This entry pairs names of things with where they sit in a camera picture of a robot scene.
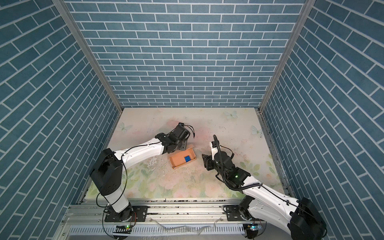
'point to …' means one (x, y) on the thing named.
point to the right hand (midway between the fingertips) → (205, 153)
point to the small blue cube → (187, 158)
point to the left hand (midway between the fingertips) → (183, 142)
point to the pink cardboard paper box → (181, 158)
